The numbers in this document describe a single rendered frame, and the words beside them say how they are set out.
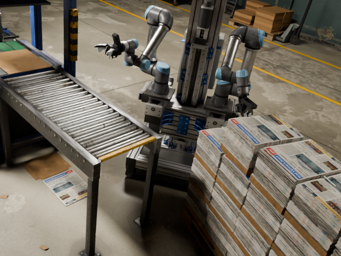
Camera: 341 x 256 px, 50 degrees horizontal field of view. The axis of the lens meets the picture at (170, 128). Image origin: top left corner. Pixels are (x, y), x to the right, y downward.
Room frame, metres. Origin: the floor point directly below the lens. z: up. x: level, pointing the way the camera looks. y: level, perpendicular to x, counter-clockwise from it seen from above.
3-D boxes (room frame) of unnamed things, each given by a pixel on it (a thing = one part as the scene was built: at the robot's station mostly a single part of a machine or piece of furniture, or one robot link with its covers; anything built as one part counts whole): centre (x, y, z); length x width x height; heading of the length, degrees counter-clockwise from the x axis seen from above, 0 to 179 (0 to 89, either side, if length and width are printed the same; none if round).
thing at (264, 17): (8.60, -1.65, 0.28); 1.20 x 0.83 x 0.57; 50
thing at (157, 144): (2.47, 0.57, 0.74); 1.34 x 0.05 x 0.12; 50
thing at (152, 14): (2.79, 0.25, 1.19); 0.15 x 0.12 x 0.55; 58
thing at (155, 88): (2.71, 0.14, 0.87); 0.15 x 0.15 x 0.10
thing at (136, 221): (2.05, 0.08, 0.01); 0.14 x 0.14 x 0.01; 50
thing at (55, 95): (2.40, 0.88, 0.77); 0.47 x 0.05 x 0.05; 140
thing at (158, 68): (2.72, 0.14, 0.98); 0.13 x 0.12 x 0.14; 58
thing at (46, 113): (2.28, 0.74, 0.77); 0.47 x 0.05 x 0.05; 140
